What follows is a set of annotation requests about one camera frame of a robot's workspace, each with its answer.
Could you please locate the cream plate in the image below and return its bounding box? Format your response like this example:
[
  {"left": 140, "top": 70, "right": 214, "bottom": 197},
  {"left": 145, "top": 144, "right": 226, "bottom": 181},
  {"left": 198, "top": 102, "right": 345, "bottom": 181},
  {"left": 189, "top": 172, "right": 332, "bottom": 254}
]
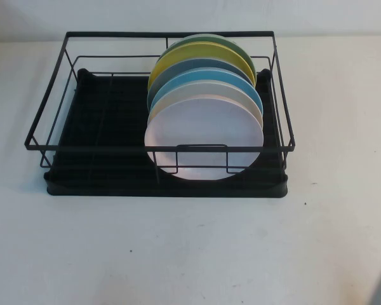
[{"left": 147, "top": 82, "right": 264, "bottom": 128}]

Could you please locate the light blue plate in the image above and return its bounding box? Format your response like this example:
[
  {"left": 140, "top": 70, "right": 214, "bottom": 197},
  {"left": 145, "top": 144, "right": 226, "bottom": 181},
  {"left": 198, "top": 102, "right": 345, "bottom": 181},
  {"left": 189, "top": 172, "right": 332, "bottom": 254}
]
[
  {"left": 149, "top": 67, "right": 264, "bottom": 112},
  {"left": 144, "top": 97, "right": 264, "bottom": 182}
]

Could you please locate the yellow plate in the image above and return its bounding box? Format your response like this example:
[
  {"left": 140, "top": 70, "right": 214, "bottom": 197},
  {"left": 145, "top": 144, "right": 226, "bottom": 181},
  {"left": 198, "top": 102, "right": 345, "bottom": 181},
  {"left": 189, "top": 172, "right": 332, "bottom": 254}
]
[{"left": 147, "top": 42, "right": 257, "bottom": 93}]

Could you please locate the green plate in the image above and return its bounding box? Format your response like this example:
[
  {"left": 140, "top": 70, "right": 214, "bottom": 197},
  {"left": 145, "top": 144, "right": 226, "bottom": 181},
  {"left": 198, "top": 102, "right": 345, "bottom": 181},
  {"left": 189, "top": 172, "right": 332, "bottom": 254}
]
[{"left": 158, "top": 33, "right": 257, "bottom": 86}]

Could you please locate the black wire dish rack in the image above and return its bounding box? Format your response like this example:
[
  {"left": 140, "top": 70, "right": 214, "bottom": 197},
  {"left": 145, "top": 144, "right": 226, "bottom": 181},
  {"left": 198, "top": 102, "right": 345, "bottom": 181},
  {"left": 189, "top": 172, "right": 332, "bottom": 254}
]
[{"left": 24, "top": 30, "right": 295, "bottom": 175}]

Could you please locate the dark blue-grey plate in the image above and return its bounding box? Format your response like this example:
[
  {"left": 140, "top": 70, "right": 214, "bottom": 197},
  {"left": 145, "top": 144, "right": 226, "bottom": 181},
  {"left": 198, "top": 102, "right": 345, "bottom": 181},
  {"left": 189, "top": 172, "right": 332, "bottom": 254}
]
[{"left": 152, "top": 58, "right": 255, "bottom": 93}]

